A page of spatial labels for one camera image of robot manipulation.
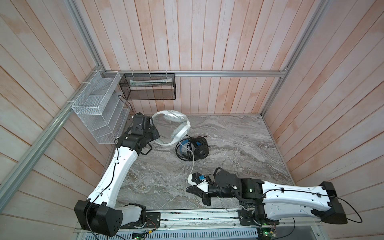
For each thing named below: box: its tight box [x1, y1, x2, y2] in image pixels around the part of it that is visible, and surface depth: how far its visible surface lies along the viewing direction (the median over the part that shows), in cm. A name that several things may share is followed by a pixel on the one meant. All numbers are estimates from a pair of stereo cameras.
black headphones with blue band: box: [175, 135, 210, 162], surface depth 96 cm
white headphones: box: [152, 110, 191, 146], surface depth 71 cm
